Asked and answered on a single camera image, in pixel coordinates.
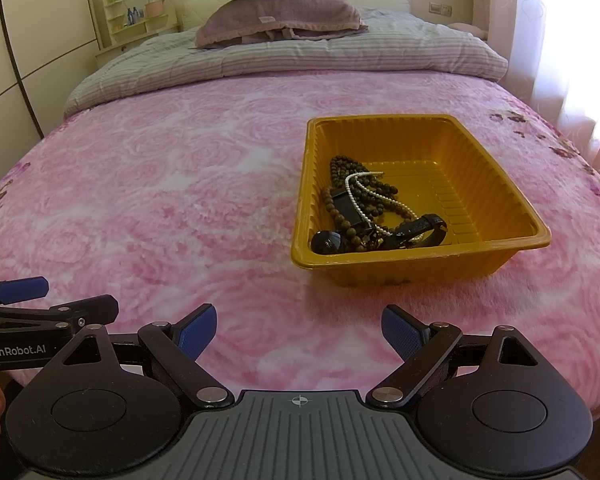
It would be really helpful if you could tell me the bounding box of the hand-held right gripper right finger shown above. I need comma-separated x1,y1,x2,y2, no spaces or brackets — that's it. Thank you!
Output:
365,304,542,408

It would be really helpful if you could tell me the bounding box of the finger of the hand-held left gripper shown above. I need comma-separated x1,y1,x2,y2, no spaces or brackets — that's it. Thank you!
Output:
0,295,120,334
0,276,50,307

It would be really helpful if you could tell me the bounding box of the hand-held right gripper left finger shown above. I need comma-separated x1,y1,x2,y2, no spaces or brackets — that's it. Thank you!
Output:
55,304,235,409

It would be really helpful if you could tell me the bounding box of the brown bead string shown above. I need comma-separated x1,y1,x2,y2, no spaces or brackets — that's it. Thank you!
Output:
321,186,396,253

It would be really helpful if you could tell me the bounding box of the yellow plastic tray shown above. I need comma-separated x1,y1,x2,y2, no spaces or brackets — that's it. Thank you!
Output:
290,115,552,288

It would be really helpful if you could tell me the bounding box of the white pearl necklace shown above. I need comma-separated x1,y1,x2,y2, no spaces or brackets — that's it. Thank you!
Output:
344,171,418,233

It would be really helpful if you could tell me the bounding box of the dark bead string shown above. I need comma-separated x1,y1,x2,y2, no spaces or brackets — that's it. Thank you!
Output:
329,155,416,221

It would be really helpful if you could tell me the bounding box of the pink rose pattern blanket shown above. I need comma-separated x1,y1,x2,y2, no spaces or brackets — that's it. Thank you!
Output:
0,74,600,421

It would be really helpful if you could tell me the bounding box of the cream bedside shelf unit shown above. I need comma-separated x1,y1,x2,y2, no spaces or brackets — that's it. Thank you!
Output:
95,0,181,68

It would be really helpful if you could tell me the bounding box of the cream wardrobe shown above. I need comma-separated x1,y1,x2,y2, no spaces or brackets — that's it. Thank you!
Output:
0,0,101,171

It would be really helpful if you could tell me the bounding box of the striped grey duvet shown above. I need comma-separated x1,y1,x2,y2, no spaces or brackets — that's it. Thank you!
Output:
62,10,508,118

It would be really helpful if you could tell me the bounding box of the pink plush cushion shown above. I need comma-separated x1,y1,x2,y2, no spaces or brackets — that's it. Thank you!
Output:
450,21,488,41

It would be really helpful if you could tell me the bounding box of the mauve pillow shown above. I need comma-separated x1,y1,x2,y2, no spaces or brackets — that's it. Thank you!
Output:
195,0,368,48

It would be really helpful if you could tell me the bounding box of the pink sheer curtain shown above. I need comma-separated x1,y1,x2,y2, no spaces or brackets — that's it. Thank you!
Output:
472,0,600,186

